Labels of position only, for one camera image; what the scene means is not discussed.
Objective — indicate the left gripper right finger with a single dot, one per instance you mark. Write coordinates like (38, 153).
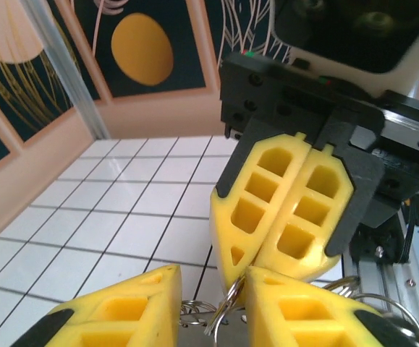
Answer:
(303, 311)

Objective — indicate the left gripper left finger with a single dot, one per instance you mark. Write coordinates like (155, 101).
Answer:
(122, 314)

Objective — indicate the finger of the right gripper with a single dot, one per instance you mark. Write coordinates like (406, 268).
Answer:
(245, 235)
(303, 231)

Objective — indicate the metal keyring bunch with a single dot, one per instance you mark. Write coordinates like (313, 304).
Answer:
(235, 289)

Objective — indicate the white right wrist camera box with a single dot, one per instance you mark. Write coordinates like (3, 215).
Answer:
(357, 36)

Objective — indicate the aluminium frame rail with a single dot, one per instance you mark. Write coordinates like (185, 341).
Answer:
(386, 285)

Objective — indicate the aluminium corner post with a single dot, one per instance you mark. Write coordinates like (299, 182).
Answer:
(71, 79)

